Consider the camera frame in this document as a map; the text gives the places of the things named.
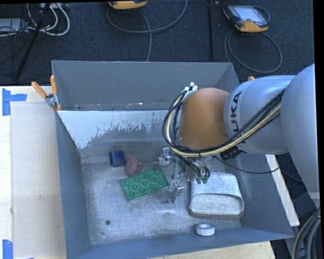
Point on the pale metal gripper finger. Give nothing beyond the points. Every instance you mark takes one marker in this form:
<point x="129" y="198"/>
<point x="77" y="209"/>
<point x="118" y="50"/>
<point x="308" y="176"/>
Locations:
<point x="165" y="154"/>
<point x="174" y="191"/>

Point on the dark green flat block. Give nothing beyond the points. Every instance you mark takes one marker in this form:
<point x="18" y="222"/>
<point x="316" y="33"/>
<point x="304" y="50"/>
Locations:
<point x="144" y="185"/>

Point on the red-brown round fruit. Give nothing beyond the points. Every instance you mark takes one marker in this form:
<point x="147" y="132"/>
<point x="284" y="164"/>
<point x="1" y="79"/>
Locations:
<point x="132" y="167"/>

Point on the pale grey rounded box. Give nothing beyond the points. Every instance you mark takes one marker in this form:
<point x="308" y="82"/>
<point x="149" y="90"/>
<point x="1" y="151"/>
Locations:
<point x="216" y="197"/>

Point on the grey metal bin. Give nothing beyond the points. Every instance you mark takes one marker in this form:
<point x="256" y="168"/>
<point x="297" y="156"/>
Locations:
<point x="144" y="220"/>

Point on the small blue cup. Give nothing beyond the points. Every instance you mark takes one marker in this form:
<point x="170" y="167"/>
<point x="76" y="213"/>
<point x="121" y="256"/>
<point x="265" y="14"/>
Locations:
<point x="117" y="157"/>

